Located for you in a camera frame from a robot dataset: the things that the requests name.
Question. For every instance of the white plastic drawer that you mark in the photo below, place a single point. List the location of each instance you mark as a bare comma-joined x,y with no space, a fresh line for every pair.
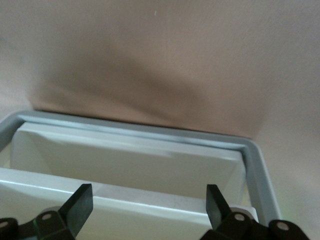
150,215
125,160

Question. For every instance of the brown table mat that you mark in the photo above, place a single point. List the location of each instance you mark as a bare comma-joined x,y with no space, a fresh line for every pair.
150,50

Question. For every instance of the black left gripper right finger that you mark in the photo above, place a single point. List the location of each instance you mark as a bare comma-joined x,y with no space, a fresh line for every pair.
216,207

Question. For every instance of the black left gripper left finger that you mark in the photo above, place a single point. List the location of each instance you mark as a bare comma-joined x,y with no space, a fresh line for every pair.
75,210

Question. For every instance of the white drawer cabinet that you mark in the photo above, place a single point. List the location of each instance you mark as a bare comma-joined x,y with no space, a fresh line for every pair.
260,175

